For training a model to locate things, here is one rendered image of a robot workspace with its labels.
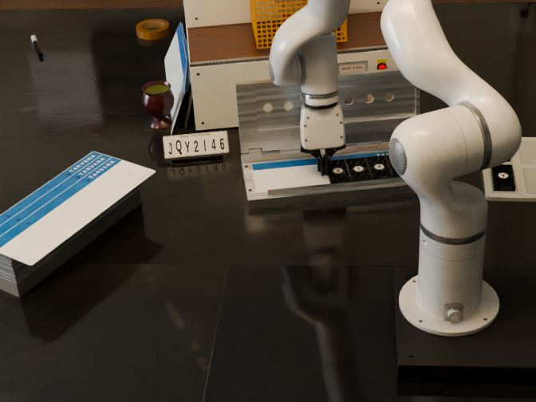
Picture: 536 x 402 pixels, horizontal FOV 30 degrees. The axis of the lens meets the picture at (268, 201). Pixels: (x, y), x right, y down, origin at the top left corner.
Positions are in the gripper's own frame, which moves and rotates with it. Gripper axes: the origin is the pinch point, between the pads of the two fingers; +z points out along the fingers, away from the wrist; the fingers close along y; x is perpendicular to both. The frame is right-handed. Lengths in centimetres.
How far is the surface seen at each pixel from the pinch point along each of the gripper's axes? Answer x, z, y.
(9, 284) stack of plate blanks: -30, 8, -70
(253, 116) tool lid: 9.6, -10.8, -15.1
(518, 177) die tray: -6.2, 5.1, 44.6
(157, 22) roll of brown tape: 96, -17, -38
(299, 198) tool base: -6.9, 4.7, -6.9
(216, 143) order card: 16.8, -2.3, -24.3
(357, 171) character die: -1.3, 1.8, 7.8
